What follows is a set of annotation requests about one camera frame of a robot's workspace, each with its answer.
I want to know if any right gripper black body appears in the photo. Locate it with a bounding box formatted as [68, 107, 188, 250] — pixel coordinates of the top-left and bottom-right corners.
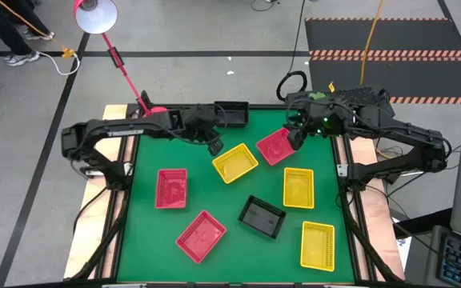
[292, 99, 338, 138]

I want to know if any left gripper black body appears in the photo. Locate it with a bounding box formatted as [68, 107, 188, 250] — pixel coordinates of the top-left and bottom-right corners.
[181, 103, 222, 142]

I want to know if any red plastic basket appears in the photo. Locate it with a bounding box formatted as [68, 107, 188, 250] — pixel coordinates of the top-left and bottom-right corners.
[175, 210, 227, 265]
[255, 127, 296, 166]
[154, 168, 189, 210]

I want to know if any yellow plastic basket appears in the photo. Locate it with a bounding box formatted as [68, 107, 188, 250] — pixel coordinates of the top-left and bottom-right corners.
[211, 142, 260, 185]
[299, 220, 336, 273]
[283, 166, 315, 210]

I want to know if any black plastic basket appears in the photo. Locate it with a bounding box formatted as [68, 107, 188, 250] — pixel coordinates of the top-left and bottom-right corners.
[213, 100, 251, 129]
[237, 194, 287, 240]

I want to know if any black orange-striped floor mat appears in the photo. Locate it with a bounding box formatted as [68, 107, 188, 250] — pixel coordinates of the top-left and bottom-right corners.
[304, 17, 461, 106]

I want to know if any wooden side board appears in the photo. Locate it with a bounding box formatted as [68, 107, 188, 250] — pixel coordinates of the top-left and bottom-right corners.
[62, 103, 130, 280]
[334, 135, 407, 281]

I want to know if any red desk lamp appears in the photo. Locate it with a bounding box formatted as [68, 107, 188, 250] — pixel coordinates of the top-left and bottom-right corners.
[73, 0, 168, 119]

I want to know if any black table frame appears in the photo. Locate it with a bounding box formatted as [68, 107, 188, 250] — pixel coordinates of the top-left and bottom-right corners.
[70, 102, 406, 288]

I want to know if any black hanging cable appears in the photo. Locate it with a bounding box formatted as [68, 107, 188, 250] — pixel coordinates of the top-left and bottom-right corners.
[275, 0, 308, 103]

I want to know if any yellow hanging cable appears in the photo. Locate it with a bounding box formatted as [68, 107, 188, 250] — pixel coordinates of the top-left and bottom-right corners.
[359, 0, 386, 86]

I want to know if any white floor cable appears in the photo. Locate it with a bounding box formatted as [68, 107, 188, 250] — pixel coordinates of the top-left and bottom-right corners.
[38, 50, 82, 77]

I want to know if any orange extension cable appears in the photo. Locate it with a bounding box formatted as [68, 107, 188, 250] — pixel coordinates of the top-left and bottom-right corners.
[0, 0, 76, 59]

